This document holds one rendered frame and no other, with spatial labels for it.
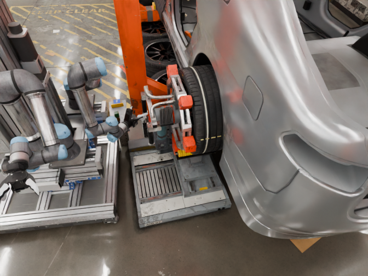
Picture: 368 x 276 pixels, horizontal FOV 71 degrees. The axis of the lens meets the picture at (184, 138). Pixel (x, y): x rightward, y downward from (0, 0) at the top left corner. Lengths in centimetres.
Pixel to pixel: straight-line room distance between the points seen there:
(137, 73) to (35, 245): 163
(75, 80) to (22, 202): 128
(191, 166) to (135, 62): 103
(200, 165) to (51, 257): 144
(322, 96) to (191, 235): 170
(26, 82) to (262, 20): 111
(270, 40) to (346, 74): 138
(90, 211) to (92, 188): 23
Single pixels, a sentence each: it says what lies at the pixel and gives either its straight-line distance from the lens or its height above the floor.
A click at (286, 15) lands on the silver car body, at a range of 121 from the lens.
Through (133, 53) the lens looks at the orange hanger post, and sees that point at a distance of 204.
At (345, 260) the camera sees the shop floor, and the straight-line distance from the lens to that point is 265.
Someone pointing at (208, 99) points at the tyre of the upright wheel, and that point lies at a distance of 168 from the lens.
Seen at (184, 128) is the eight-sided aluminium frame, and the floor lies 96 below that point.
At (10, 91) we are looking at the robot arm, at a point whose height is 140.
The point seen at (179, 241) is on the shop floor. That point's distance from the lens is 232.
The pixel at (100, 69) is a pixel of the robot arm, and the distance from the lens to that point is 168.
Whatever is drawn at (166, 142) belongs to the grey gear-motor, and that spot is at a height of 34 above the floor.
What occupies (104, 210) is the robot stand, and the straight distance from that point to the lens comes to 225.
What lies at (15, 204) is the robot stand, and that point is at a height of 21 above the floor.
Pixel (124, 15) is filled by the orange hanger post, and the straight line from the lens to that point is 192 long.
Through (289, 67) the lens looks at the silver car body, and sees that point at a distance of 103.
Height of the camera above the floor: 219
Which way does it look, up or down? 48 degrees down
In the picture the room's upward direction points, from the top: 2 degrees clockwise
